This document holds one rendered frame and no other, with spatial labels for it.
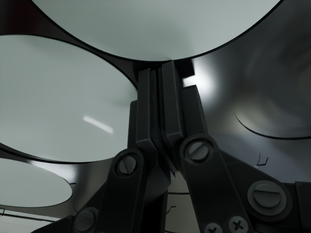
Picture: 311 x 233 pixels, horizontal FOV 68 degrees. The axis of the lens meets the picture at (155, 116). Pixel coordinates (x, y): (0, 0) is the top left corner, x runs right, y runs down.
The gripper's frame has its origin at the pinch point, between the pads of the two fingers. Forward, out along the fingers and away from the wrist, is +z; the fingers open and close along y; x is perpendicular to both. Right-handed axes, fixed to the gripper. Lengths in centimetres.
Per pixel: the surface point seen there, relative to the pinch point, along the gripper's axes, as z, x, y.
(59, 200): 2.0, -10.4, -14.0
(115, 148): 1.9, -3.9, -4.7
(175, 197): 2.0, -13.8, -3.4
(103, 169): 2.0, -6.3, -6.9
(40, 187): 2.0, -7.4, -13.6
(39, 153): 2.0, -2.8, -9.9
